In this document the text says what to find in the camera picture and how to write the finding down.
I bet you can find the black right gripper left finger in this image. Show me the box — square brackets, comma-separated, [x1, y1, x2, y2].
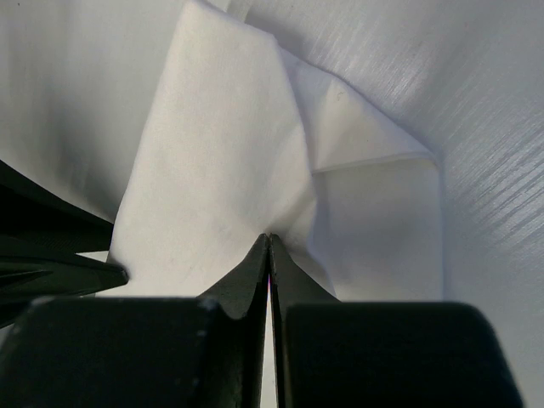
[1, 235, 269, 407]

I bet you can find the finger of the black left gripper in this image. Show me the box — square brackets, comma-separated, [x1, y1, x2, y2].
[1, 162, 113, 253]
[1, 252, 128, 327]

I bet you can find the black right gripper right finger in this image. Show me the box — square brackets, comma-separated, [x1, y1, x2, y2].
[269, 235, 524, 407]

